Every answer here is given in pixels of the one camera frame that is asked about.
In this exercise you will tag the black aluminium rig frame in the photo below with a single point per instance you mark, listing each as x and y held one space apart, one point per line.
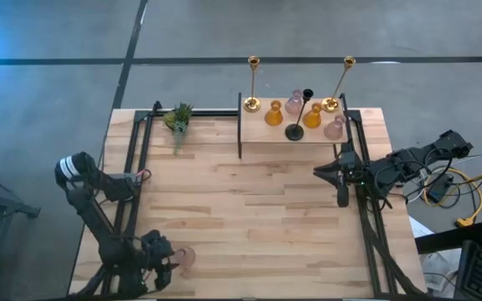
216 113

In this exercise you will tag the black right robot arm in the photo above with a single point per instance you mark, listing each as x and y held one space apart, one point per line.
408 163

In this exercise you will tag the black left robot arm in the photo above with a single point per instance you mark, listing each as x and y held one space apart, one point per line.
98 226

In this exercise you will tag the green potted succulent plant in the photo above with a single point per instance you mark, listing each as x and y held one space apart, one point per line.
178 119

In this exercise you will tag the white plastic bag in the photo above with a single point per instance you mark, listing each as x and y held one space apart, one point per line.
433 263

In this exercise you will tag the black power adapter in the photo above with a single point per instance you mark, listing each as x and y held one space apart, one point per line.
439 190

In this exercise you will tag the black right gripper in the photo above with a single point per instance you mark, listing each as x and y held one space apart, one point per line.
354 171

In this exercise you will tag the tall black candlestick holder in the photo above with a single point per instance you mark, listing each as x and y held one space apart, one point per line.
294 133

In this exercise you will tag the pink ribbed glass candle holder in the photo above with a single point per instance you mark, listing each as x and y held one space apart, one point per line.
293 106
333 130
186 257

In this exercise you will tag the tall gold candlestick holder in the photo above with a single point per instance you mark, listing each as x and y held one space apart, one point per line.
330 104
252 104

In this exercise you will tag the wooden shelf with black legs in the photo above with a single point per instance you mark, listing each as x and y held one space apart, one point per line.
262 134

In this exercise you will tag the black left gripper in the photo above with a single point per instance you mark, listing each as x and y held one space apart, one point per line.
157 251

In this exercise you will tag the amber ribbed glass candle holder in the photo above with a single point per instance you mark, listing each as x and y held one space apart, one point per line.
312 120
273 117

